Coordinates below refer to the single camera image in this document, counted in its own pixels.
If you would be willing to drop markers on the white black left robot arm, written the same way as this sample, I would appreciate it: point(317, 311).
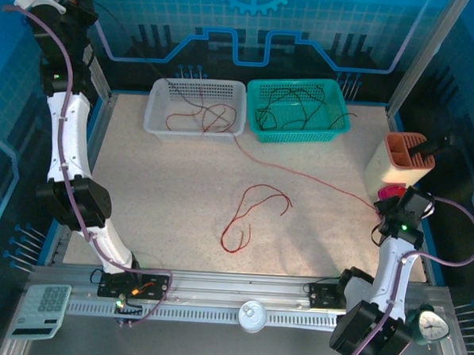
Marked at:
point(70, 137)

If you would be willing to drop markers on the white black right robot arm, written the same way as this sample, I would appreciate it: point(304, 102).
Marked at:
point(395, 273)

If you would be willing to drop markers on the pink lidded cup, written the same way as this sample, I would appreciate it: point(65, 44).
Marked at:
point(389, 192)

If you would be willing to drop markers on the beige utensil holder terracotta top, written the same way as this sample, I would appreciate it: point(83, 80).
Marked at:
point(392, 166)

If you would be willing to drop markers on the green alarm clock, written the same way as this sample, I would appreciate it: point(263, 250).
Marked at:
point(432, 327)

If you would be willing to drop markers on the teal plastic basket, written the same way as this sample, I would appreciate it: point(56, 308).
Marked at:
point(287, 134)

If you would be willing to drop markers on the white plastic basket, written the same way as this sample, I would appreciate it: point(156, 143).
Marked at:
point(160, 118)

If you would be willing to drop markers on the white round knob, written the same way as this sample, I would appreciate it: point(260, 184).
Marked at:
point(252, 315)

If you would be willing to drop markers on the aluminium base beam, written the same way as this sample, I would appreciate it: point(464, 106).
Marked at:
point(235, 288)

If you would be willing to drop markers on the small black electronics module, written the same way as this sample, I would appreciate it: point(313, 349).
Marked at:
point(128, 309)

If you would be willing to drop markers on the pale green calculator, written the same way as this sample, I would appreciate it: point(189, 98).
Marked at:
point(39, 310)

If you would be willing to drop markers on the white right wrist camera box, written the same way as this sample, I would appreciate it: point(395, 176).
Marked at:
point(429, 207)

